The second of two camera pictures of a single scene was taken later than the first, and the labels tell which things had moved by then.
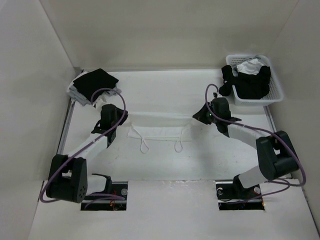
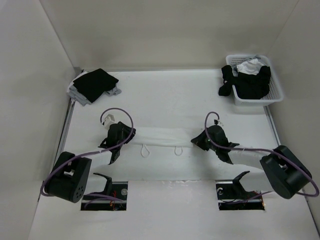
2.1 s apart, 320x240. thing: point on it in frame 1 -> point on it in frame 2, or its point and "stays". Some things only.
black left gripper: (124, 118) -> (128, 131)
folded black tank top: (87, 85) stays
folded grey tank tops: (74, 93) stays
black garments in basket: (249, 86) stays
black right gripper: (200, 115) -> (199, 141)
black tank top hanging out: (226, 89) stays
